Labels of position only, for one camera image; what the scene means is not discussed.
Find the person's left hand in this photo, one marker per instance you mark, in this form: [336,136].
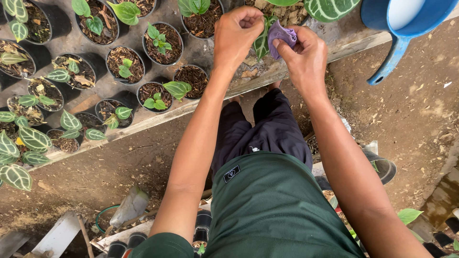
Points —
[233,39]

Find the person's right hand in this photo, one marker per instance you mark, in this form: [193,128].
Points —
[308,61]

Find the large veined-leaf potted plant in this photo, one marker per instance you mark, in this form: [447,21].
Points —
[261,44]

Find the purple cleaning cloth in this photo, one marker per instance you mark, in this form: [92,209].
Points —
[279,34]

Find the wooden plant bench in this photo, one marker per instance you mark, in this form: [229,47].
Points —
[344,39]

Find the black shorts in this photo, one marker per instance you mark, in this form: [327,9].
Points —
[269,129]

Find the blue plastic water dipper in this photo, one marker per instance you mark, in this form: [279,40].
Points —
[398,21]

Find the empty black plastic pot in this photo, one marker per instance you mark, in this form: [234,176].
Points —
[383,166]

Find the group of small potted seedlings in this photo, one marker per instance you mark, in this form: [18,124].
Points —
[89,71]

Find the green shirt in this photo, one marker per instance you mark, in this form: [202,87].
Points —
[272,208]

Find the light green loose leaf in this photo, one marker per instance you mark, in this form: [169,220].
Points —
[408,215]

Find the row of black pots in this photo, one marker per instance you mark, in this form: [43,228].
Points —
[200,225]

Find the white wooden plank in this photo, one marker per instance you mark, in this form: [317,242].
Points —
[57,234]

